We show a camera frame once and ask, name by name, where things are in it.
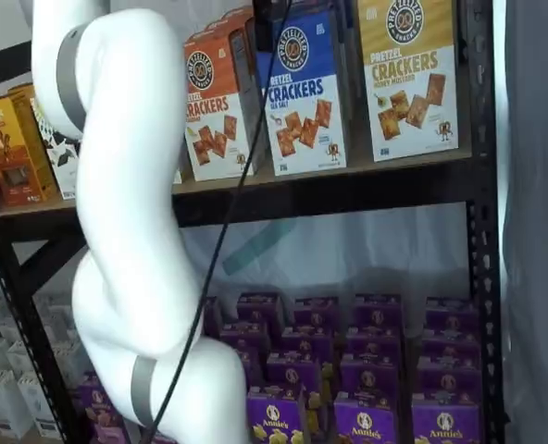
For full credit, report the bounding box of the teal tape strip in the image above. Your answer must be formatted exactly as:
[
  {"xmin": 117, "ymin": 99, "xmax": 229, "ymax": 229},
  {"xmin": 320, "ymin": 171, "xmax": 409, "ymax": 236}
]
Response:
[{"xmin": 221, "ymin": 219, "xmax": 294, "ymax": 278}]

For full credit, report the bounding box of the white box black diamond print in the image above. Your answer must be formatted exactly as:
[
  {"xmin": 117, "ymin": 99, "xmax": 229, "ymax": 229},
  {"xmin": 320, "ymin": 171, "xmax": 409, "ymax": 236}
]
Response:
[{"xmin": 31, "ymin": 94, "xmax": 83, "ymax": 201}]

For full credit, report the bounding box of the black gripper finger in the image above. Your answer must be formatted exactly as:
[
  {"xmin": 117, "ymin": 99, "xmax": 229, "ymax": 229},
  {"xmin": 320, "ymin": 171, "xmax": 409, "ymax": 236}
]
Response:
[{"xmin": 254, "ymin": 0, "xmax": 274, "ymax": 51}]

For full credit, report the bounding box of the gold white pretzel crackers box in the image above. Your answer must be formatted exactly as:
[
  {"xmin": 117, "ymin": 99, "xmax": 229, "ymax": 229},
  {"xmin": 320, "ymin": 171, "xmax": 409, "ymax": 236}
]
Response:
[{"xmin": 356, "ymin": 0, "xmax": 461, "ymax": 164}]

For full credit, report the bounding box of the orange white pretzel crackers box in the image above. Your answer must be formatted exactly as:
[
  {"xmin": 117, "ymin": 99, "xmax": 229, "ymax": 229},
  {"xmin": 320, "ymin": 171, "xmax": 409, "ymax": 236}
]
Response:
[
  {"xmin": 208, "ymin": 4, "xmax": 256, "ymax": 36},
  {"xmin": 182, "ymin": 18, "xmax": 257, "ymax": 182}
]

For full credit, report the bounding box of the black metal shelf rack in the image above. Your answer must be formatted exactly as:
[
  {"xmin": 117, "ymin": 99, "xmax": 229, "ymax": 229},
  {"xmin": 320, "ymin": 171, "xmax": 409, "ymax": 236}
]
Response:
[{"xmin": 0, "ymin": 0, "xmax": 509, "ymax": 444}]

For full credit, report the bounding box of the grey curtain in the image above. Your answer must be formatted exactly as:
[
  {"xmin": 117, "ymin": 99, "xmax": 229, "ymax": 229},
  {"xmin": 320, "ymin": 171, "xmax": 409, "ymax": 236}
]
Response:
[{"xmin": 500, "ymin": 0, "xmax": 548, "ymax": 444}]

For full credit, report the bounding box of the purple Annie's snack box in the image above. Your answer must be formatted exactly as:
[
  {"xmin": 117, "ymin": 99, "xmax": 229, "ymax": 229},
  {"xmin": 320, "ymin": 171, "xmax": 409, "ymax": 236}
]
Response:
[
  {"xmin": 340, "ymin": 353, "xmax": 407, "ymax": 397},
  {"xmin": 203, "ymin": 295, "xmax": 224, "ymax": 339},
  {"xmin": 246, "ymin": 386, "xmax": 330, "ymax": 444},
  {"xmin": 280, "ymin": 325, "xmax": 334, "ymax": 355},
  {"xmin": 346, "ymin": 323, "xmax": 403, "ymax": 357},
  {"xmin": 266, "ymin": 351, "xmax": 336, "ymax": 394},
  {"xmin": 218, "ymin": 320, "xmax": 271, "ymax": 371},
  {"xmin": 425, "ymin": 296, "xmax": 480, "ymax": 332},
  {"xmin": 354, "ymin": 292, "xmax": 403, "ymax": 327},
  {"xmin": 411, "ymin": 396, "xmax": 482, "ymax": 444},
  {"xmin": 293, "ymin": 295, "xmax": 341, "ymax": 327},
  {"xmin": 416, "ymin": 354, "xmax": 482, "ymax": 401},
  {"xmin": 235, "ymin": 290, "xmax": 285, "ymax": 325},
  {"xmin": 332, "ymin": 391, "xmax": 414, "ymax": 444},
  {"xmin": 420, "ymin": 328, "xmax": 481, "ymax": 360},
  {"xmin": 77, "ymin": 369, "xmax": 131, "ymax": 444}
]

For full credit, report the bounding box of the white backdrop sheet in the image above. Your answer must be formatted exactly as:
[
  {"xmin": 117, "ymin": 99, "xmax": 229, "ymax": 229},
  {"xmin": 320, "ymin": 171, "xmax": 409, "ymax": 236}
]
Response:
[{"xmin": 176, "ymin": 207, "xmax": 472, "ymax": 302}]

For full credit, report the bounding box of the orange brown snack box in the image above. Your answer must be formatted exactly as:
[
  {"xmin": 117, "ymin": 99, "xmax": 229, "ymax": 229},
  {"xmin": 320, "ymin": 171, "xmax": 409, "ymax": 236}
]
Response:
[
  {"xmin": 7, "ymin": 82, "xmax": 42, "ymax": 105},
  {"xmin": 0, "ymin": 95, "xmax": 53, "ymax": 207}
]

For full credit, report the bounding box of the brown particleboard shelf board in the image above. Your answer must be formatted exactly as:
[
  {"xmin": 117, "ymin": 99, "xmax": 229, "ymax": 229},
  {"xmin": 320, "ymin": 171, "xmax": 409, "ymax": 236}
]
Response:
[{"xmin": 0, "ymin": 154, "xmax": 474, "ymax": 218}]

